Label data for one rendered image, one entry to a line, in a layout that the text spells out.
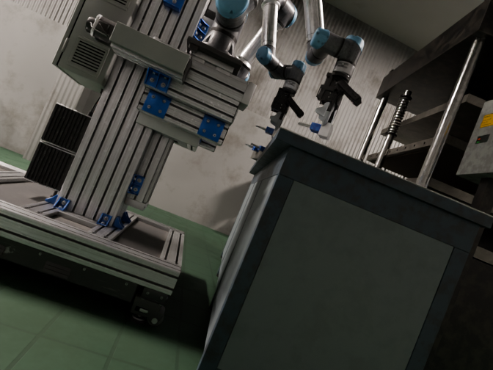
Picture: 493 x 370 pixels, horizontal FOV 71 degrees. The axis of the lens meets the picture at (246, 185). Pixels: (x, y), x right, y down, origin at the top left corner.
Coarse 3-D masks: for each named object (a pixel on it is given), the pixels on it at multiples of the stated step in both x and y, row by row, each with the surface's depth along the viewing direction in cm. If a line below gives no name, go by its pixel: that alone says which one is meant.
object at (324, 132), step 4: (300, 124) 134; (304, 124) 134; (312, 124) 131; (316, 124) 130; (320, 124) 130; (328, 124) 128; (312, 128) 131; (316, 128) 130; (320, 128) 129; (324, 128) 129; (328, 128) 128; (332, 128) 131; (316, 132) 133; (320, 132) 129; (324, 132) 128; (328, 132) 128; (320, 136) 130; (324, 136) 128; (328, 136) 129; (328, 140) 132
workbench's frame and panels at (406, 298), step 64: (256, 192) 170; (320, 192) 104; (384, 192) 104; (256, 256) 103; (320, 256) 104; (384, 256) 104; (448, 256) 105; (256, 320) 103; (320, 320) 103; (384, 320) 104
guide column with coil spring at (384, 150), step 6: (408, 90) 256; (402, 102) 256; (402, 108) 255; (402, 114) 255; (396, 120) 255; (390, 126) 257; (396, 126) 255; (390, 138) 254; (384, 144) 255; (390, 144) 255; (384, 150) 254; (378, 156) 256; (384, 156) 254; (378, 162) 255
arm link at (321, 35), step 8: (320, 32) 128; (328, 32) 128; (312, 40) 130; (320, 40) 128; (328, 40) 128; (336, 40) 128; (344, 40) 129; (312, 48) 138; (320, 48) 131; (328, 48) 130; (336, 48) 129; (320, 56) 136; (336, 56) 131
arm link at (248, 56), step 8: (288, 0) 183; (280, 8) 182; (288, 8) 184; (280, 16) 186; (288, 16) 187; (296, 16) 190; (280, 24) 188; (288, 24) 192; (256, 40) 191; (248, 48) 193; (256, 48) 192; (240, 56) 195; (248, 56) 193; (248, 64) 195; (240, 72) 195; (248, 72) 199
